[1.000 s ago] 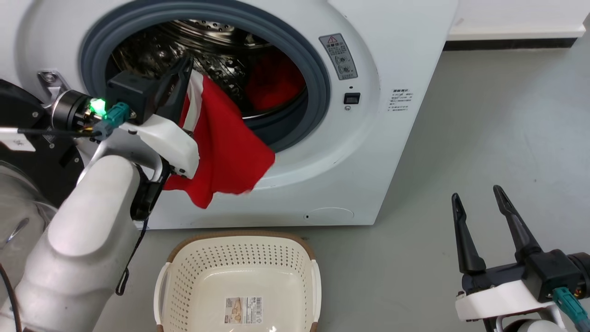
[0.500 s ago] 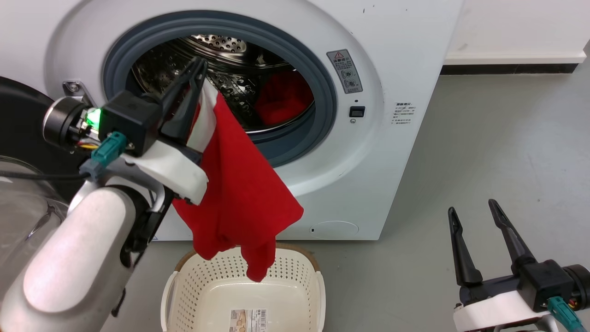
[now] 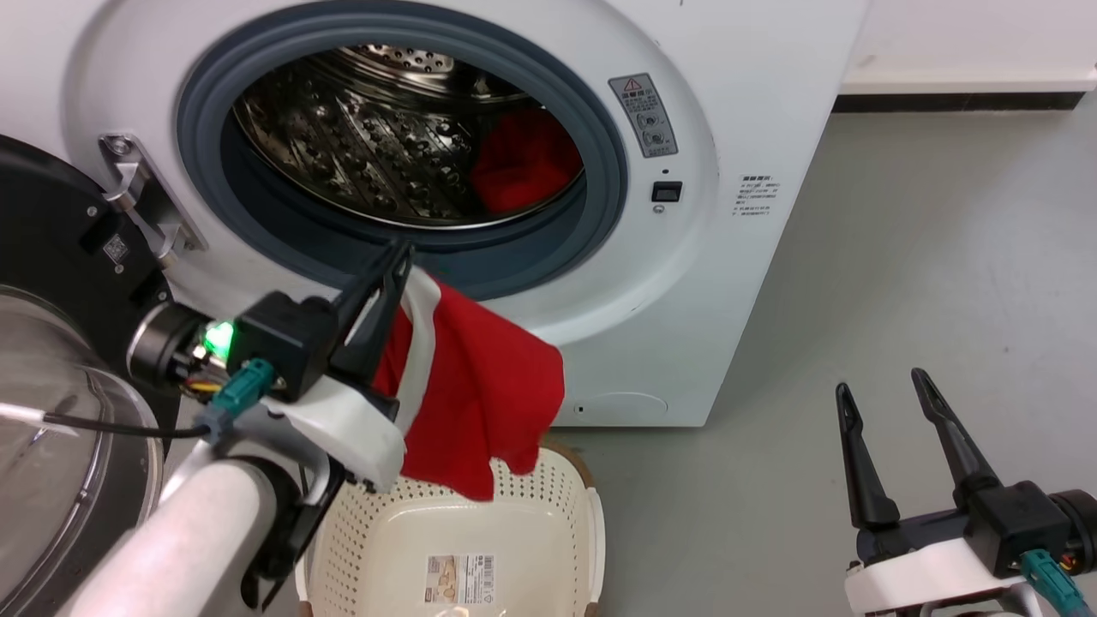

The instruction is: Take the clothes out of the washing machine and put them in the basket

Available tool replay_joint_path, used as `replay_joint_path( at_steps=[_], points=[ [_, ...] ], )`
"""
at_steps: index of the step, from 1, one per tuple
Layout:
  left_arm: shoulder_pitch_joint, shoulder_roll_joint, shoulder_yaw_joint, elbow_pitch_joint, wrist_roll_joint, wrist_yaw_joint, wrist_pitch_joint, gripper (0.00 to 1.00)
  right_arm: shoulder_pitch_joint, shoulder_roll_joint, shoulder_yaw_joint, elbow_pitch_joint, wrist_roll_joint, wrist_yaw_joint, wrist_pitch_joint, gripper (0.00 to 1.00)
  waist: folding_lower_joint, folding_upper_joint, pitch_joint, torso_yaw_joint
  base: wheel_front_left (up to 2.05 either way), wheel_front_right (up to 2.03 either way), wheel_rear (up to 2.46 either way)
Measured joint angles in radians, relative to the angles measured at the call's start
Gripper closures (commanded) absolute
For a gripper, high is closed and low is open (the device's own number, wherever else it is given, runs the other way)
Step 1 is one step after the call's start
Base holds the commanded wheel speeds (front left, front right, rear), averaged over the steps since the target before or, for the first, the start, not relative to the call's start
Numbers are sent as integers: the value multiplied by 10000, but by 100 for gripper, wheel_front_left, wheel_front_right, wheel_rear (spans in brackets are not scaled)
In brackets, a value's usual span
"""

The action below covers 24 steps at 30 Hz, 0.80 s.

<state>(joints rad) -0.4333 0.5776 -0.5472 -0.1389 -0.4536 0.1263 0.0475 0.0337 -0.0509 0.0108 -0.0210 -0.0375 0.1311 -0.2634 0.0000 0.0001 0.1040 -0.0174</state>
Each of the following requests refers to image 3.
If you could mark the black wall baseboard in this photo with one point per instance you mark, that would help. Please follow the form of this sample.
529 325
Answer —
960 102

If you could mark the stainless steel washer drum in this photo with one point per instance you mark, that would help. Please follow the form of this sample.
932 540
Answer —
360 128

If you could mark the black glass washing machine door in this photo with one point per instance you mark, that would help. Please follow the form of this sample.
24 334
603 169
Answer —
51 240

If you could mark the grey rubber door gasket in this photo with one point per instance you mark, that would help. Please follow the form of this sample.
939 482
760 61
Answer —
608 171

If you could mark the red garment with white trim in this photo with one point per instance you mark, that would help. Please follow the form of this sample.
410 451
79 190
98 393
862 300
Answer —
488 386

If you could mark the cream perforated plastic laundry basket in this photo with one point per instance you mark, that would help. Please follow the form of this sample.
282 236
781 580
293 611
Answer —
514 531

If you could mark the metal door hinge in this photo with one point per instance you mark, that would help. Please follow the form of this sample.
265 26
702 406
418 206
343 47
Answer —
141 197

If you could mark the black door lock slot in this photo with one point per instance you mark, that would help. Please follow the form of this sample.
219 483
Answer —
667 191

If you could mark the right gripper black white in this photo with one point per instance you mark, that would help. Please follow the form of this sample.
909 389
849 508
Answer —
1011 523

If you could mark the paper label with barcode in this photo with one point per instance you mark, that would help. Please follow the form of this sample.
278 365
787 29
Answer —
460 579

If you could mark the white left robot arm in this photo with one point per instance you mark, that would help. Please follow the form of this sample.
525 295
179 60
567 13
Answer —
188 548

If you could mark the grey warning sticker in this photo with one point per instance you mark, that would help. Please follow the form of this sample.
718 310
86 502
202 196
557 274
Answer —
644 116

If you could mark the small printed text sticker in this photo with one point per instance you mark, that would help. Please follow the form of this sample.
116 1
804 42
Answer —
756 195

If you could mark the white front-load washing machine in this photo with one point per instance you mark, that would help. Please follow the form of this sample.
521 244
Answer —
754 283

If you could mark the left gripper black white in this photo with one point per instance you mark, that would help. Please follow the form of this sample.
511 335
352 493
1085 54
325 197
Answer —
283 343

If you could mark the white QR code sticker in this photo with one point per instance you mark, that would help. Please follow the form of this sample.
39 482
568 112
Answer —
116 248

